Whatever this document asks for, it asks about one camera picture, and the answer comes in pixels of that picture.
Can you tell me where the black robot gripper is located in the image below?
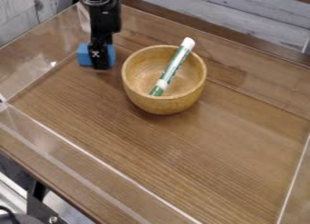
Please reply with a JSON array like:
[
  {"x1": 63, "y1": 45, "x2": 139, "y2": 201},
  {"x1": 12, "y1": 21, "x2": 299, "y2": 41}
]
[{"x1": 83, "y1": 0, "x2": 123, "y2": 70}]

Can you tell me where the blue rectangular block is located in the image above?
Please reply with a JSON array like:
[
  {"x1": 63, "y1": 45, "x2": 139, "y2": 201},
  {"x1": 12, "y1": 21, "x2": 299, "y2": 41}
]
[{"x1": 76, "y1": 43, "x2": 116, "y2": 69}]

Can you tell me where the light wooden bowl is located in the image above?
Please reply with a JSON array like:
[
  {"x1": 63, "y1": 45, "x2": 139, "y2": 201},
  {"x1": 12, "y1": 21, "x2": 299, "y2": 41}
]
[{"x1": 121, "y1": 45, "x2": 207, "y2": 115}]

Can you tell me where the green and white tube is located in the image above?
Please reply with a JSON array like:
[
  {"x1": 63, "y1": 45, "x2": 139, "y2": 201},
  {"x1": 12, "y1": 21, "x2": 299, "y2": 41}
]
[{"x1": 148, "y1": 37, "x2": 195, "y2": 96}]

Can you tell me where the black metal table leg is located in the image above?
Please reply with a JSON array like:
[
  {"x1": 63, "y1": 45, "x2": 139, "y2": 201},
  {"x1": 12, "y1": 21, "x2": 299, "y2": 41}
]
[{"x1": 27, "y1": 180, "x2": 69, "y2": 224}]

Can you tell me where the clear acrylic tray wall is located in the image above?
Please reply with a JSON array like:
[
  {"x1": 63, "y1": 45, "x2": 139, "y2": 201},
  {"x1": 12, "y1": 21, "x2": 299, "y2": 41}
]
[{"x1": 0, "y1": 3, "x2": 310, "y2": 224}]

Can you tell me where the black cable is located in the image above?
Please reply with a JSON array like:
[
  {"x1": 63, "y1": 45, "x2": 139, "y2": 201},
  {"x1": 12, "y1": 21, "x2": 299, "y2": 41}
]
[{"x1": 0, "y1": 205, "x2": 21, "y2": 224}]

